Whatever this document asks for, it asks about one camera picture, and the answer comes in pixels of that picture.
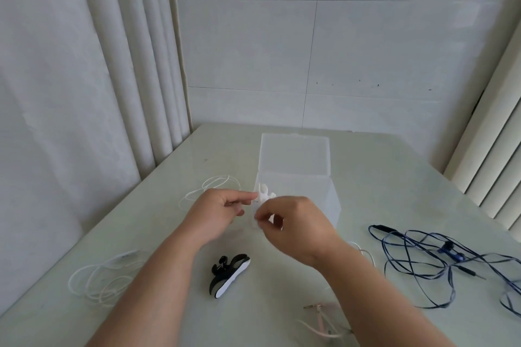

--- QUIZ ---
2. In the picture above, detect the clear plastic storage box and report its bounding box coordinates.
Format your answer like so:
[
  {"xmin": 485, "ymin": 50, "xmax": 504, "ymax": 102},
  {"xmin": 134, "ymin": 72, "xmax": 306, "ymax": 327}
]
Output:
[{"xmin": 256, "ymin": 133, "xmax": 341, "ymax": 230}]

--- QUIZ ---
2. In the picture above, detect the white pleated curtain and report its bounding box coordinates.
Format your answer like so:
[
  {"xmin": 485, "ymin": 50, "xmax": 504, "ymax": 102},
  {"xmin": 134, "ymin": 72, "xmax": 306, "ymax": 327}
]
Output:
[
  {"xmin": 443, "ymin": 21, "xmax": 521, "ymax": 233},
  {"xmin": 0, "ymin": 0, "xmax": 193, "ymax": 321}
]

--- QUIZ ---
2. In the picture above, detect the blue earphone cable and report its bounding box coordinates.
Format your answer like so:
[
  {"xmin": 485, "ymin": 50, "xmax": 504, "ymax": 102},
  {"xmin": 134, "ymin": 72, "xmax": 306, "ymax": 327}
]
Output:
[{"xmin": 368, "ymin": 223, "xmax": 521, "ymax": 313}]

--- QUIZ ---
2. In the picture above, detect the person's right hand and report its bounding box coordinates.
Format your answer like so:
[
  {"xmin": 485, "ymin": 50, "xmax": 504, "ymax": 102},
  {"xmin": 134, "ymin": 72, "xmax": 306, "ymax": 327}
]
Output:
[{"xmin": 254, "ymin": 196, "xmax": 349, "ymax": 271}]

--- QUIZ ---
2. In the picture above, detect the black and white cable winder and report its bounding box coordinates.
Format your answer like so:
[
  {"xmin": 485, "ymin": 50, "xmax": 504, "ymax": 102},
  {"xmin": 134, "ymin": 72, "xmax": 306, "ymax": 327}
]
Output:
[{"xmin": 209, "ymin": 253, "xmax": 251, "ymax": 300}]

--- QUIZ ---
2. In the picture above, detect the person's right forearm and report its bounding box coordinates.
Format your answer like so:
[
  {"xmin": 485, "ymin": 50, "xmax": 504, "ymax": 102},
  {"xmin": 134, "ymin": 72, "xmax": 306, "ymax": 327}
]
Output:
[{"xmin": 314, "ymin": 242, "xmax": 457, "ymax": 347}]

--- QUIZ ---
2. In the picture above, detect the person's left hand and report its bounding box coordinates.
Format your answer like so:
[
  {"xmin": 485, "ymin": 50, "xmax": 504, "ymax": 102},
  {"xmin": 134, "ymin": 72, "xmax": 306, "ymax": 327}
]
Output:
[{"xmin": 182, "ymin": 188, "xmax": 260, "ymax": 246}]

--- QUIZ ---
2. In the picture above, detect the pink earphone cable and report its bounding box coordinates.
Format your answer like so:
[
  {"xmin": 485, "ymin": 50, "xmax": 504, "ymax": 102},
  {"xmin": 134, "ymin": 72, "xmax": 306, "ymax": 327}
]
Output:
[{"xmin": 296, "ymin": 302, "xmax": 355, "ymax": 340}]

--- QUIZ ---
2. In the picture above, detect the person's left forearm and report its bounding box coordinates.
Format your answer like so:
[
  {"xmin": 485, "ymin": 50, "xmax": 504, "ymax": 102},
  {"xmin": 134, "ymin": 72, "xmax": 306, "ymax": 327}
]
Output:
[{"xmin": 86, "ymin": 224, "xmax": 204, "ymax": 347}]

